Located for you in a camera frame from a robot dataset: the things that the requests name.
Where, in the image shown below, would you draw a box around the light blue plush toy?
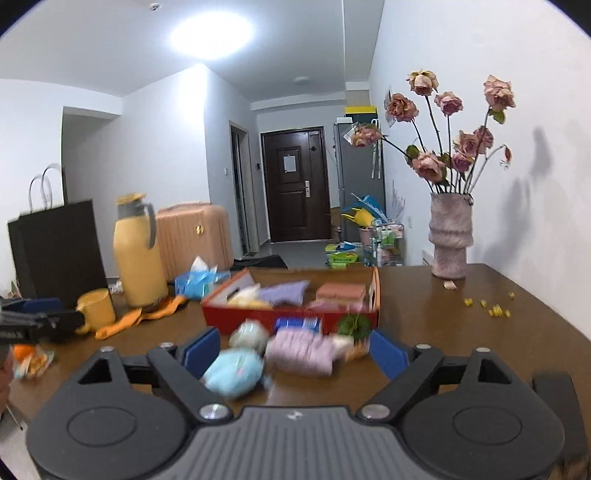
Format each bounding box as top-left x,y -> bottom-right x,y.
202,348 -> 264,400

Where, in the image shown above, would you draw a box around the blue packaged wipes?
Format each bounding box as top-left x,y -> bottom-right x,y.
274,317 -> 322,333

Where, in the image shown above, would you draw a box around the purple fuzzy towel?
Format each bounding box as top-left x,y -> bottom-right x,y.
264,328 -> 335,377

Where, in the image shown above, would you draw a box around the purple knitted cloth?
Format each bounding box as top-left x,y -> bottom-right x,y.
257,280 -> 310,306

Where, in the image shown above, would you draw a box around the green white ball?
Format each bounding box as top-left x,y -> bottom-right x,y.
228,319 -> 270,356

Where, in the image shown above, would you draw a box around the orange snack packet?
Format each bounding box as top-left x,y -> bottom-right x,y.
342,340 -> 370,362

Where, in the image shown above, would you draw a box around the yellow mug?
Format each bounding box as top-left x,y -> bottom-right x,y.
76,288 -> 116,335

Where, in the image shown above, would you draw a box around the black paper bag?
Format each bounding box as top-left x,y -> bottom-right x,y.
7,172 -> 107,309

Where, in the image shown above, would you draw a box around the blue tissue pack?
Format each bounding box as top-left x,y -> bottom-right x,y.
174,256 -> 230,301

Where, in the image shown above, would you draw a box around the yellow thermos jug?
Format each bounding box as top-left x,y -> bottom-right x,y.
113,193 -> 168,308

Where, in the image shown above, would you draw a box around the fallen pink petal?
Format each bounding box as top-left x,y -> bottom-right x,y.
443,280 -> 457,291

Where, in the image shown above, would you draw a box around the pink folded cloth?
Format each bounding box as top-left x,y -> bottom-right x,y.
307,283 -> 367,311

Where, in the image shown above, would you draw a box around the yellow petal crumbs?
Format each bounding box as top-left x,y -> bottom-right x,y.
463,297 -> 512,318

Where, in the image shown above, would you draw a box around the red cardboard box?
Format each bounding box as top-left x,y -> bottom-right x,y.
200,267 -> 381,336

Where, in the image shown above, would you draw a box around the metal storage cart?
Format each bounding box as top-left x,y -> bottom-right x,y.
370,219 -> 405,267

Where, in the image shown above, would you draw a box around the pink ribbed suitcase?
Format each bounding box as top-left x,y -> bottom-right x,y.
155,202 -> 235,281

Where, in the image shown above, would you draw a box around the black chair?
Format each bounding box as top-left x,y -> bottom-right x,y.
230,254 -> 287,272

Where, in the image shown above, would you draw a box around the pink textured vase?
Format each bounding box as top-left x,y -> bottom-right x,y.
429,193 -> 474,280

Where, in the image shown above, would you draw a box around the yellow blue bag pile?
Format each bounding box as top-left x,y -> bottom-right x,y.
341,194 -> 388,228

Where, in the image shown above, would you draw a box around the dried pink roses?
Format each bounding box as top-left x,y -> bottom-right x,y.
344,69 -> 516,199

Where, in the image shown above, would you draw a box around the grey refrigerator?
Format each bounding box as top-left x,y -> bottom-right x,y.
334,123 -> 386,214

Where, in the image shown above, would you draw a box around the dark brown entrance door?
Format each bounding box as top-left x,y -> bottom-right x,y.
262,127 -> 332,243

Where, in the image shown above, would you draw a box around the orange strap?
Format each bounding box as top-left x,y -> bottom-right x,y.
94,294 -> 189,341

